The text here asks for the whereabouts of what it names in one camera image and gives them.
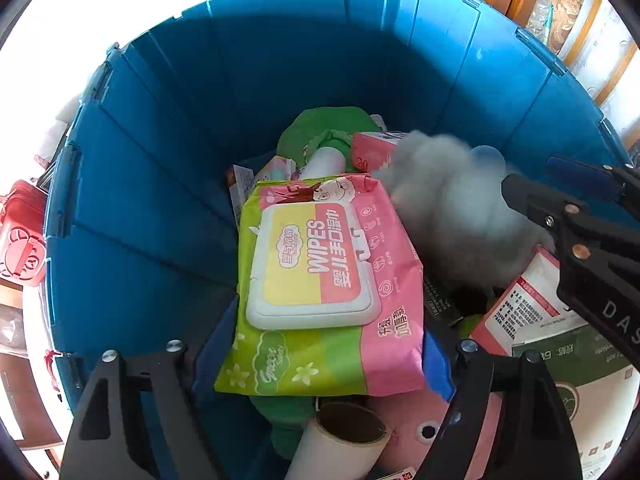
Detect white cardboard tube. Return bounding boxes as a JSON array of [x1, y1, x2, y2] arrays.
[[284, 402, 392, 480]]

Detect white green carton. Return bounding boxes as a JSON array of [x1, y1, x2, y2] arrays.
[[510, 327, 640, 476]]

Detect green cloth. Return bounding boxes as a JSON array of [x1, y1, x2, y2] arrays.
[[249, 394, 317, 461]]

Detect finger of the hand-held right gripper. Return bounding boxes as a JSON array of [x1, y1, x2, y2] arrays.
[[501, 174, 608, 261], [544, 155, 640, 231]]

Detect small pink box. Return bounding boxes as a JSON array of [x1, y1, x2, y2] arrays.
[[255, 156, 297, 183]]

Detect pink pig plush toy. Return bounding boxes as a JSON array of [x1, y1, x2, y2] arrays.
[[370, 387, 503, 480]]

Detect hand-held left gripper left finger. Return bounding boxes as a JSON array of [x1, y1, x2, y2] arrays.
[[59, 297, 241, 480]]

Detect pink green wet wipes pack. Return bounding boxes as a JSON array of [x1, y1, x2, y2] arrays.
[[214, 172, 427, 397]]

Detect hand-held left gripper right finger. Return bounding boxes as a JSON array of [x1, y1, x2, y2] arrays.
[[415, 330, 583, 480]]

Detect rolled patterned rug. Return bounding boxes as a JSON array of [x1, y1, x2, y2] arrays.
[[550, 0, 603, 58]]

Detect pink tissue packet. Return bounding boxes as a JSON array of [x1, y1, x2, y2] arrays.
[[350, 130, 416, 176]]

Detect grey plush toy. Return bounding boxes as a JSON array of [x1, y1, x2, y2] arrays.
[[372, 130, 556, 288]]

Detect green frog plush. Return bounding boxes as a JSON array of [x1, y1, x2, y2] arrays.
[[276, 106, 382, 173]]

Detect red bear suitcase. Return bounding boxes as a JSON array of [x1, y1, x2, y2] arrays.
[[0, 180, 49, 288]]

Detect red white paper packet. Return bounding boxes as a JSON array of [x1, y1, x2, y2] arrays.
[[469, 246, 588, 358]]

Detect blue plastic storage crate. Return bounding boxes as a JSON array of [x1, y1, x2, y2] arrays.
[[42, 0, 631, 411]]

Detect wooden frame glass door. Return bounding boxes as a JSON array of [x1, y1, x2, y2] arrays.
[[565, 0, 640, 126]]

